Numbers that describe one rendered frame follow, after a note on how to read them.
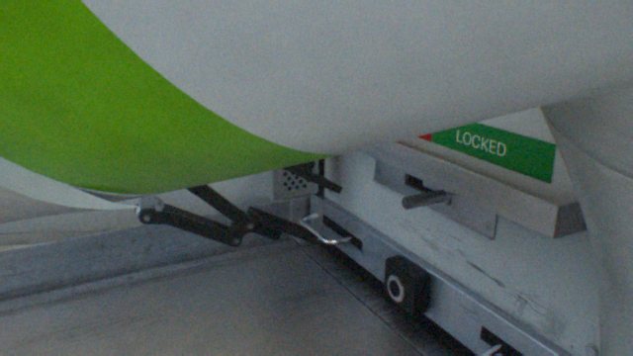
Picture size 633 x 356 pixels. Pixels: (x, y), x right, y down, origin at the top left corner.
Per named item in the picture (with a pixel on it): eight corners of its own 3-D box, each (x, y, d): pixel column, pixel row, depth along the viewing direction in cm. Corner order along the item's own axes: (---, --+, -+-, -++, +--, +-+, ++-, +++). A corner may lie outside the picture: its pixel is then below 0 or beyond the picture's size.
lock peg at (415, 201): (409, 217, 56) (412, 181, 55) (398, 210, 58) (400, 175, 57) (457, 206, 59) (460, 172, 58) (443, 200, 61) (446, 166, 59)
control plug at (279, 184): (273, 202, 74) (270, 72, 69) (259, 191, 78) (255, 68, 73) (323, 193, 78) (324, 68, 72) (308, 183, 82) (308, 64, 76)
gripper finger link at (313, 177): (270, 161, 53) (274, 154, 53) (325, 185, 57) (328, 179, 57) (284, 169, 50) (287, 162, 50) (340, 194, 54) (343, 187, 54)
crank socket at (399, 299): (408, 318, 62) (410, 280, 60) (379, 295, 67) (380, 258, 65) (427, 312, 63) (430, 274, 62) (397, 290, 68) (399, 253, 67)
